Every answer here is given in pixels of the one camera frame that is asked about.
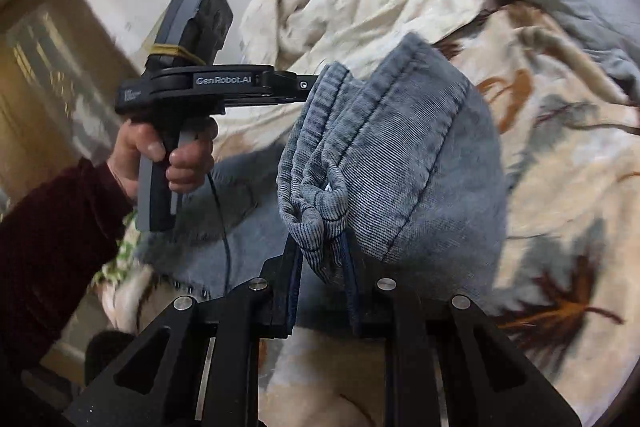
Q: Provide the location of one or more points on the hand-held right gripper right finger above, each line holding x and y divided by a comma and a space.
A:
351, 294

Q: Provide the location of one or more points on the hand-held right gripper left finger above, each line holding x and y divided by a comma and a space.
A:
294, 294

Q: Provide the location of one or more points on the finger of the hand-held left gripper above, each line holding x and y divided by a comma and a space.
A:
295, 86

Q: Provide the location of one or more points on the blue pants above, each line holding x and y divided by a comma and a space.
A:
410, 157

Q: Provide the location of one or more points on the person's left forearm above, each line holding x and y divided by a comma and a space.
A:
55, 247

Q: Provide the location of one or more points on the person's left hand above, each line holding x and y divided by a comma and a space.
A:
187, 162

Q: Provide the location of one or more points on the wooden glass door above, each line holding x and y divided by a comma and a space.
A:
45, 82

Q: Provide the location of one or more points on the green patterned cloth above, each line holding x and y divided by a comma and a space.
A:
117, 257

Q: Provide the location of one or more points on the leaf printed blanket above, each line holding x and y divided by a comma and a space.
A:
565, 187

